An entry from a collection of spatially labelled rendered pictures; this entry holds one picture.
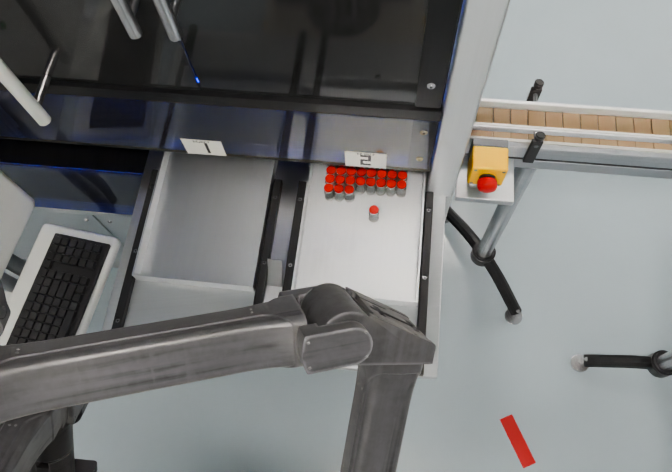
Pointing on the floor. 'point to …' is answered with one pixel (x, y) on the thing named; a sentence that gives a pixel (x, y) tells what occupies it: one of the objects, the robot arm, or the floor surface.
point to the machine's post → (469, 71)
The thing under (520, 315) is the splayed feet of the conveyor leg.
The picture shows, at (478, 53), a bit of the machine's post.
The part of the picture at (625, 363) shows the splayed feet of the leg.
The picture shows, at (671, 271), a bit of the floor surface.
